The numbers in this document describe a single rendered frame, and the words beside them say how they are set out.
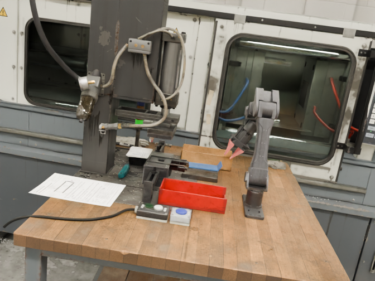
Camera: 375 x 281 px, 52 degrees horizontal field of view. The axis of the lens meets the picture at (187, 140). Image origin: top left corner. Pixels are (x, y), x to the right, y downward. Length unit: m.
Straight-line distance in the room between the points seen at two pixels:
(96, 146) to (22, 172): 1.09
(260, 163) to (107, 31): 0.77
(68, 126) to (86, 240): 1.32
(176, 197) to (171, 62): 0.52
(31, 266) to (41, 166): 1.34
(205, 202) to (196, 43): 1.04
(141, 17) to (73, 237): 0.82
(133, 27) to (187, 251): 0.85
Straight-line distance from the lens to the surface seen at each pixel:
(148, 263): 1.16
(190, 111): 2.22
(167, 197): 1.43
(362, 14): 4.44
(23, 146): 2.60
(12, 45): 2.55
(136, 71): 1.53
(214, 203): 1.43
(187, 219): 1.31
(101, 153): 1.64
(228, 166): 1.89
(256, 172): 1.49
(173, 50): 1.53
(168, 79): 1.54
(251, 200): 1.50
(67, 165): 2.50
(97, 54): 1.57
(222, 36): 2.12
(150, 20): 1.52
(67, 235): 1.22
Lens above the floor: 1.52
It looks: 15 degrees down
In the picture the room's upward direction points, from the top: 8 degrees clockwise
